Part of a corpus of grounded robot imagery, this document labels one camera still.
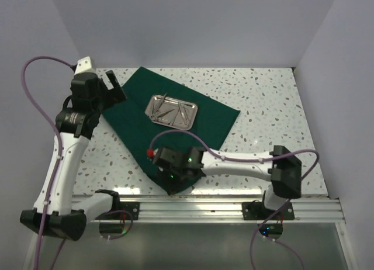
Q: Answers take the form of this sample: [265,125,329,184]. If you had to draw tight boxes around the stainless steel instrument tray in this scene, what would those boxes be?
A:
[144,95,198,131]

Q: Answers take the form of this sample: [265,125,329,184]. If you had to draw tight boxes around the steel scalpel handle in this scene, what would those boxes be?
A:
[178,103,188,125]

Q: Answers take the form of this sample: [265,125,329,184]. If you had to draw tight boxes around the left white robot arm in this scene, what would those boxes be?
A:
[20,70,126,241]

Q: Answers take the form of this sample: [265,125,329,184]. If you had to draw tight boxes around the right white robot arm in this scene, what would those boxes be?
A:
[152,146,302,219]

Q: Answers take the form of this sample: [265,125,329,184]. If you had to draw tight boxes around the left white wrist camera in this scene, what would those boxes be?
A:
[74,57,96,75]

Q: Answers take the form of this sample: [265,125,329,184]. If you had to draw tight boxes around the aluminium front rail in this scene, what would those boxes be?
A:
[120,196,345,224]

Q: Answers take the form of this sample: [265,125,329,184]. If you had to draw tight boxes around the steel ring-handled scissors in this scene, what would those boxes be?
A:
[150,93,167,120]

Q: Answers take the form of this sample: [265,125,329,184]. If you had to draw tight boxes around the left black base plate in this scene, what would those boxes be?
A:
[119,201,140,221]

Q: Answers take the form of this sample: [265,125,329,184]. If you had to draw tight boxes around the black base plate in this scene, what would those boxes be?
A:
[241,200,295,220]
[119,201,140,221]

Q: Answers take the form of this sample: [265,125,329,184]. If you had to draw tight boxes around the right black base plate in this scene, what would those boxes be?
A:
[241,200,295,220]

